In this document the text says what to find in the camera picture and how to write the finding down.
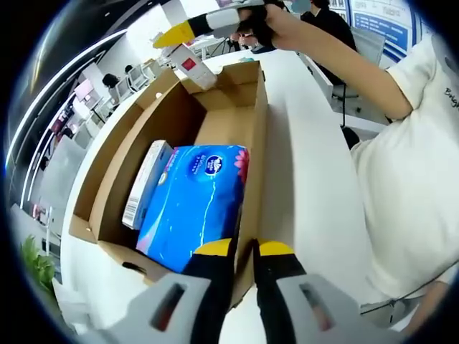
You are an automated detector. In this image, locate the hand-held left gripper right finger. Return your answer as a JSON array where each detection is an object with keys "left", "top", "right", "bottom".
[{"left": 252, "top": 239, "right": 388, "bottom": 344}]

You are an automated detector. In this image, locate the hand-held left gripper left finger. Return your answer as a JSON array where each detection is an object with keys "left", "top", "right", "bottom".
[{"left": 103, "top": 237, "right": 240, "bottom": 344}]

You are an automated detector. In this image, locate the white red-label container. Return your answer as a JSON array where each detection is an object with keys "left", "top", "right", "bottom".
[{"left": 167, "top": 42, "right": 219, "bottom": 91}]

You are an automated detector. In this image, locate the brown cardboard shoe box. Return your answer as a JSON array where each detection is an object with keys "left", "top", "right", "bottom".
[{"left": 68, "top": 59, "right": 270, "bottom": 311}]

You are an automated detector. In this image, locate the blue tissue pack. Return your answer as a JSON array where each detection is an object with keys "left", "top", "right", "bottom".
[{"left": 136, "top": 144, "right": 251, "bottom": 274}]

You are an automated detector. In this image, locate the white medicine carton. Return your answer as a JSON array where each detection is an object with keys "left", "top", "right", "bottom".
[{"left": 121, "top": 139, "right": 176, "bottom": 231}]

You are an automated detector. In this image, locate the person's right hand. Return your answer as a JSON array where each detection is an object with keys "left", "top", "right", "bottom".
[{"left": 263, "top": 5, "right": 313, "bottom": 51}]

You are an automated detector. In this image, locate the white office chair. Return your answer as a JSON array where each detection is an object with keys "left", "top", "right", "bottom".
[
  {"left": 331, "top": 27, "right": 387, "bottom": 126},
  {"left": 128, "top": 66, "right": 151, "bottom": 90}
]

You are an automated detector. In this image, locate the pink display screen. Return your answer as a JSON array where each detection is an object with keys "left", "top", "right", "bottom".
[{"left": 73, "top": 78, "right": 95, "bottom": 105}]

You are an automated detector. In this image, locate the green potted plant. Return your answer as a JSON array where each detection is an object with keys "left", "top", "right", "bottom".
[{"left": 19, "top": 234, "right": 57, "bottom": 293}]

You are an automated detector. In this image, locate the dark rounded object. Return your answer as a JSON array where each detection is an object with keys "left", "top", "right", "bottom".
[{"left": 341, "top": 127, "right": 361, "bottom": 151}]

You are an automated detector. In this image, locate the white desk partition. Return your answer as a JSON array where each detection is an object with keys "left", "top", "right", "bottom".
[{"left": 44, "top": 143, "right": 88, "bottom": 219}]

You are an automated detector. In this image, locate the white chest device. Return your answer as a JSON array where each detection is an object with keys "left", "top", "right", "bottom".
[{"left": 430, "top": 32, "right": 459, "bottom": 78}]

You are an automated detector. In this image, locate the black device cable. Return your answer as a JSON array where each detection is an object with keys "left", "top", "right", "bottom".
[{"left": 360, "top": 267, "right": 455, "bottom": 316}]

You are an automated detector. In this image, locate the wall poster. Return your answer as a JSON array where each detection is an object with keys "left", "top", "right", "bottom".
[{"left": 349, "top": 0, "right": 412, "bottom": 64}]

